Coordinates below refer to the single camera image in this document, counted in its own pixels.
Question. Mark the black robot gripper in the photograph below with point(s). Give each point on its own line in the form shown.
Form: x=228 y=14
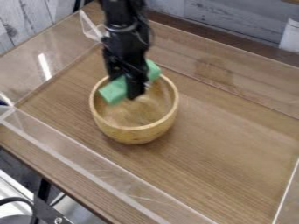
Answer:
x=126 y=45

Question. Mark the green rectangular block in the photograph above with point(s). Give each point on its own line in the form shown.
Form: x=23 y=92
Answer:
x=115 y=91

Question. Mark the brown wooden bowl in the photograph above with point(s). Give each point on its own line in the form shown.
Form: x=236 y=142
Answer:
x=136 y=122

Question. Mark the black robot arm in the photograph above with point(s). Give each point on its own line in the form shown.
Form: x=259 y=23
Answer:
x=124 y=12

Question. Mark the white cylindrical container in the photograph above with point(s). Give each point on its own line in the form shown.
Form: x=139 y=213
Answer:
x=290 y=38

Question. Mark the black table leg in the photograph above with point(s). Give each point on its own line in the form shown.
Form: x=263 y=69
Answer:
x=44 y=190

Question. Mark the clear acrylic corner bracket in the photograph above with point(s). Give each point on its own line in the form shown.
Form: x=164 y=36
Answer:
x=94 y=31

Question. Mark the clear acrylic front wall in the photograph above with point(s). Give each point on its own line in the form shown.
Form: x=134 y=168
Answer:
x=111 y=191

